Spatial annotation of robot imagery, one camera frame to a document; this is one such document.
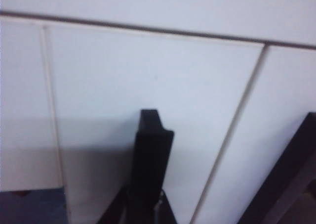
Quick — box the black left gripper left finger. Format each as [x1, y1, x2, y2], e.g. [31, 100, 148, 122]
[97, 188, 129, 224]

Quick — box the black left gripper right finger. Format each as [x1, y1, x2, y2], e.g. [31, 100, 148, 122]
[158, 190, 179, 224]

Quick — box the black door handle bar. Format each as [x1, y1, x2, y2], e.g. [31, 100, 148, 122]
[128, 109, 175, 224]

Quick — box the white glass-pane cabinet door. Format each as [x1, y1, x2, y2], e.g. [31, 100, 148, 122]
[0, 15, 266, 224]
[197, 45, 316, 224]

